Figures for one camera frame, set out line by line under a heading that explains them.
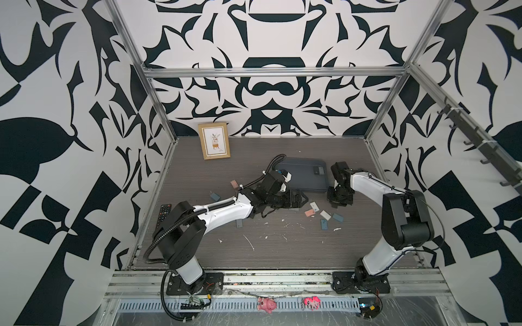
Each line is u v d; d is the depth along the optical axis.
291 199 0.71
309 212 0.92
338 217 0.90
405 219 0.48
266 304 0.69
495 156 0.55
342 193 0.77
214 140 1.06
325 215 0.91
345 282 0.74
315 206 0.94
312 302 0.70
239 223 0.87
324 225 0.88
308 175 1.05
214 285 0.73
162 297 0.70
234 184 1.00
